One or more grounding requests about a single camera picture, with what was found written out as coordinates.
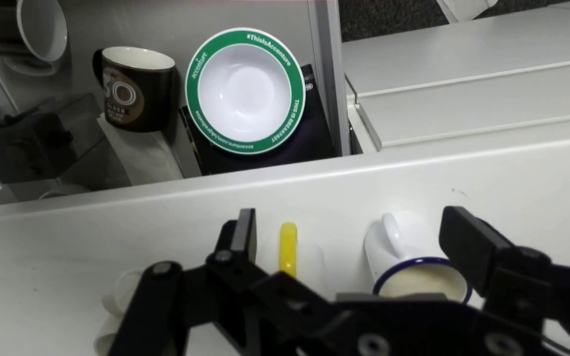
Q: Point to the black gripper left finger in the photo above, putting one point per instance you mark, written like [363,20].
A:
[242,244]

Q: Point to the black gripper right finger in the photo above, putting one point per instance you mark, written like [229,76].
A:
[476,248]

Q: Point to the black mug with 30 print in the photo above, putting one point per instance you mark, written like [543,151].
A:
[134,96]

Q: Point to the white enamel mug blue rim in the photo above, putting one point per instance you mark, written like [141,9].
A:
[397,244]

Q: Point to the white bowl with green rim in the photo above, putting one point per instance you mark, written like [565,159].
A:
[246,90]

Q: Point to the black box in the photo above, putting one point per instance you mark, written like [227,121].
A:
[21,145]

